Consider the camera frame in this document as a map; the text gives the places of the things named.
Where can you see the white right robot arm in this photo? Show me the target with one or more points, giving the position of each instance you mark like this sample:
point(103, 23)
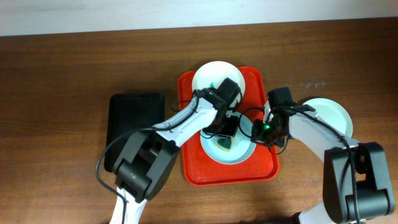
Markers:
point(356, 181)

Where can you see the red tray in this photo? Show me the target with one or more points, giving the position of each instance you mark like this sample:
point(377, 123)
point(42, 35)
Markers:
point(200, 170)

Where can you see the light blue plate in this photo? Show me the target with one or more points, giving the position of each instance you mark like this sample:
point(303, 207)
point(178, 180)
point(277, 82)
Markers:
point(241, 148)

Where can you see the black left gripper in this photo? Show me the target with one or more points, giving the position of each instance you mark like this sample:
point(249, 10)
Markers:
point(215, 129)

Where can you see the cream plate with green mark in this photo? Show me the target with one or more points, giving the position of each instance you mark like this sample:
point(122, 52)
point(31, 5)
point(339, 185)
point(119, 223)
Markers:
point(213, 73)

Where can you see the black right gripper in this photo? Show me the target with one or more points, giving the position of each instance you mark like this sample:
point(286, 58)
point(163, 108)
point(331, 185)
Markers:
point(259, 136)

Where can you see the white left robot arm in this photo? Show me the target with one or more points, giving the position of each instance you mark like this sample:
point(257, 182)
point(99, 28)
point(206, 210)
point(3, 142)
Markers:
point(147, 158)

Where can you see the yellow green sponge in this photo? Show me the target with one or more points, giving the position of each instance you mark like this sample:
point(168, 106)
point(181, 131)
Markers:
point(224, 143)

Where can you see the light green plate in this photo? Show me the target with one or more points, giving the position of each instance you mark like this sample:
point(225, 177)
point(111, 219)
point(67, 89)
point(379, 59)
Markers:
point(333, 114)

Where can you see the black tray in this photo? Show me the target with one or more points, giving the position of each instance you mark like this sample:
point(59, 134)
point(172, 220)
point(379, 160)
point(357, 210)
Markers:
point(133, 111)

